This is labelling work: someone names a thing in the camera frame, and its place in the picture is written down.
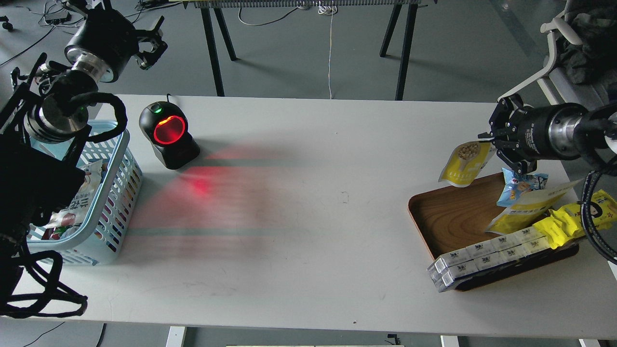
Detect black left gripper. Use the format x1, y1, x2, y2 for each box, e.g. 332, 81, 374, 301
60, 0, 168, 83

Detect black floor cables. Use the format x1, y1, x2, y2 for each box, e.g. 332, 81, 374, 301
0, 0, 184, 68

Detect white clear box upper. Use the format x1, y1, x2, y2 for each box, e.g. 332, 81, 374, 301
427, 227, 551, 280

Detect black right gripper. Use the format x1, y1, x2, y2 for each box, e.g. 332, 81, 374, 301
477, 93, 588, 175

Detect white clear box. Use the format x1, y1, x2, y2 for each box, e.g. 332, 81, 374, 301
427, 227, 551, 280
427, 237, 554, 292

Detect white red snack bag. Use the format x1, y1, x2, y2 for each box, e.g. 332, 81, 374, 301
41, 160, 107, 240

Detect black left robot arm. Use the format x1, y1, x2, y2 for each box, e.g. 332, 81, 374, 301
1, 0, 168, 319

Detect black barcode scanner red light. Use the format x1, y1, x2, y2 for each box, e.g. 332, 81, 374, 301
139, 93, 201, 170

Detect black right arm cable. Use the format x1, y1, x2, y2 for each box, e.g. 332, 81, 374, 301
579, 159, 617, 265

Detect white hanging cord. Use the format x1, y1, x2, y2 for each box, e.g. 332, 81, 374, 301
317, 5, 338, 100

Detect yellow white flat pouch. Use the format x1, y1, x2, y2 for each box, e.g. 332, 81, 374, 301
484, 180, 580, 235

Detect white clear box lower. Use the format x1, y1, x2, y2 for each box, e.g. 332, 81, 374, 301
427, 237, 554, 292

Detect black trestle table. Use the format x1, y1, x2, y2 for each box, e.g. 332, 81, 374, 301
170, 0, 437, 101

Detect blue snack bag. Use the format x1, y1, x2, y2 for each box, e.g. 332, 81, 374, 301
496, 168, 549, 207

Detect yellow cartoon snack bag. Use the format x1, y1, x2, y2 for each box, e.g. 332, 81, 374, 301
533, 189, 617, 250

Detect light blue plastic basket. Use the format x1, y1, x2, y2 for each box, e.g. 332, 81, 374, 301
27, 130, 142, 266

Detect yellow white snack pouch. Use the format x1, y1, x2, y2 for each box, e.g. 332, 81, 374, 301
438, 141, 496, 187

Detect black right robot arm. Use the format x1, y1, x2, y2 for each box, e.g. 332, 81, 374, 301
478, 93, 616, 176

